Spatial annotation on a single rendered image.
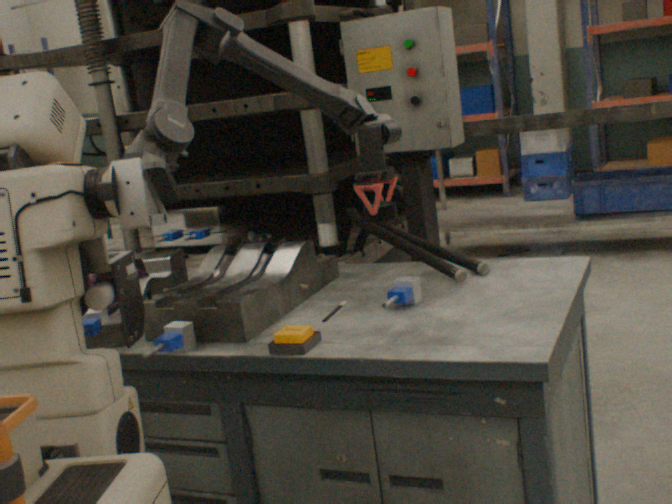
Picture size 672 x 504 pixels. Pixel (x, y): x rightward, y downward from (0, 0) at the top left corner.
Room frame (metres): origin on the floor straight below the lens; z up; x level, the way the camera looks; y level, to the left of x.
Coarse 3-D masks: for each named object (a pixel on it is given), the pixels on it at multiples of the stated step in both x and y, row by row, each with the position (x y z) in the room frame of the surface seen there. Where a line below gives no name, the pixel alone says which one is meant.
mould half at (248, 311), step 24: (312, 240) 1.91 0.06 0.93; (216, 264) 1.89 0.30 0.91; (240, 264) 1.86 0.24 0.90; (288, 264) 1.80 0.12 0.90; (312, 264) 1.89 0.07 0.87; (336, 264) 2.01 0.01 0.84; (216, 288) 1.72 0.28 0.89; (240, 288) 1.69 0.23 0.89; (264, 288) 1.66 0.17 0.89; (288, 288) 1.76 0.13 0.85; (312, 288) 1.87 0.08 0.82; (168, 312) 1.64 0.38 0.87; (192, 312) 1.62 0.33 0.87; (216, 312) 1.59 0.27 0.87; (240, 312) 1.57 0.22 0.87; (264, 312) 1.65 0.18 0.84; (288, 312) 1.75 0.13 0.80; (216, 336) 1.60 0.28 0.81; (240, 336) 1.57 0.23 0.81
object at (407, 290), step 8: (400, 280) 1.70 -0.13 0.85; (408, 280) 1.69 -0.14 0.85; (416, 280) 1.69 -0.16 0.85; (392, 288) 1.69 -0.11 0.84; (400, 288) 1.68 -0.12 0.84; (408, 288) 1.67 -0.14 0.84; (416, 288) 1.69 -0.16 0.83; (392, 296) 1.66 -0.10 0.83; (400, 296) 1.65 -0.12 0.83; (408, 296) 1.66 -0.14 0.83; (416, 296) 1.68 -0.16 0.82; (384, 304) 1.62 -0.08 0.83
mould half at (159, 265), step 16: (144, 256) 2.10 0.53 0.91; (160, 256) 2.07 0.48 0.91; (176, 256) 2.09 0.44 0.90; (160, 272) 2.03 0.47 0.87; (176, 272) 2.07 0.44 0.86; (144, 288) 1.83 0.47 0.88; (160, 288) 1.93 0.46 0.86; (112, 320) 1.69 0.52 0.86; (96, 336) 1.66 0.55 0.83; (112, 336) 1.66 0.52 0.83
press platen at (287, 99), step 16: (256, 96) 2.52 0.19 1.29; (272, 96) 2.42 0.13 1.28; (288, 96) 2.33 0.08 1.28; (128, 112) 3.39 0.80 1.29; (144, 112) 2.62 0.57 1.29; (192, 112) 2.55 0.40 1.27; (208, 112) 2.52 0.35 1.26; (224, 112) 2.50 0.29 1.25; (240, 112) 2.47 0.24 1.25; (256, 112) 2.45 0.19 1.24; (96, 128) 2.71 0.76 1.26; (128, 128) 2.65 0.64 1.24
